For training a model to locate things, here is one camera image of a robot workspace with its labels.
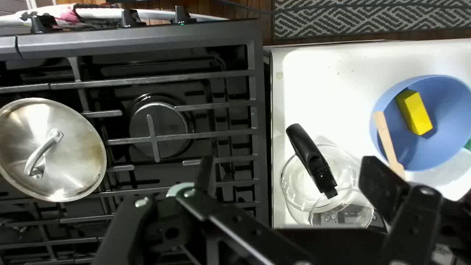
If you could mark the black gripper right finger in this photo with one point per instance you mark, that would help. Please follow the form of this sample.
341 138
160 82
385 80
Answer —
419 219

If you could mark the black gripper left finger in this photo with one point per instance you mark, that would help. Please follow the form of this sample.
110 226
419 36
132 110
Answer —
191 222

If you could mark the stainless steel pot lid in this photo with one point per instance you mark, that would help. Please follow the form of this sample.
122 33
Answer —
48 151

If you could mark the wooden stick utensil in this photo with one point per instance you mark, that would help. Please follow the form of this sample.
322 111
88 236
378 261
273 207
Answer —
387 145

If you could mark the yellow sponge block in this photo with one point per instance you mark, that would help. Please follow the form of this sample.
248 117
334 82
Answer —
413 113

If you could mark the blue plastic bowl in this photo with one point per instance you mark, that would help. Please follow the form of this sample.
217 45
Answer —
447 102

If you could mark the black gas stove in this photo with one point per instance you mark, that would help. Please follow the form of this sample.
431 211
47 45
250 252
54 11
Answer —
160 98

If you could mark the patterned grey floor mat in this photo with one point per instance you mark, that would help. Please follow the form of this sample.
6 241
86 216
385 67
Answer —
328 18

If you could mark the glass coffee carafe black handle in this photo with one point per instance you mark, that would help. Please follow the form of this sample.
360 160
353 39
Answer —
321 185

